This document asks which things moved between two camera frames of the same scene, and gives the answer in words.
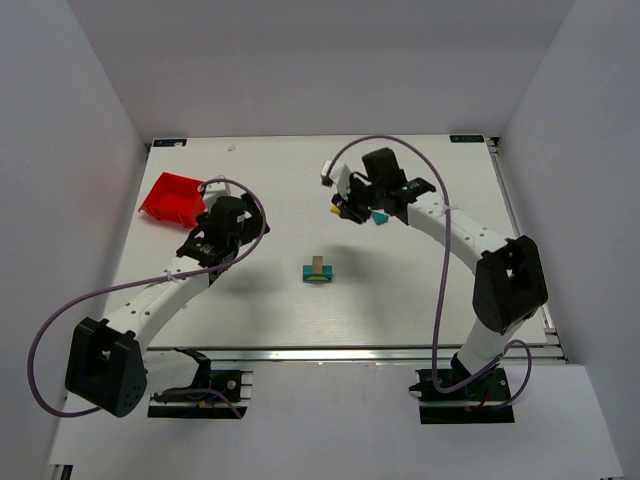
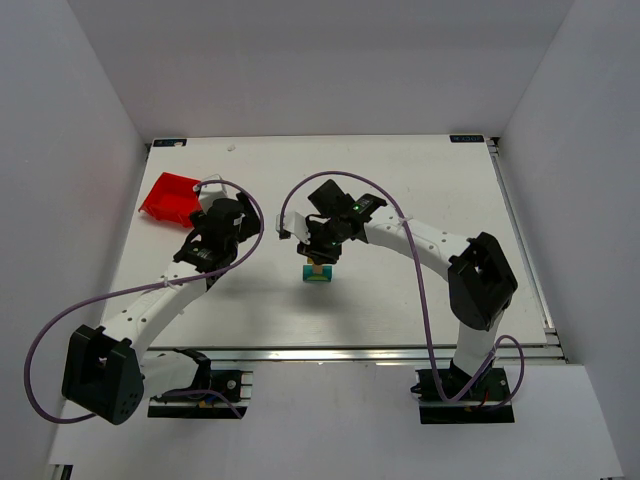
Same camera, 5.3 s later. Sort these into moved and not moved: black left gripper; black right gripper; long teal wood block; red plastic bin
Moved: black right gripper
Not moved: black left gripper; red plastic bin; long teal wood block
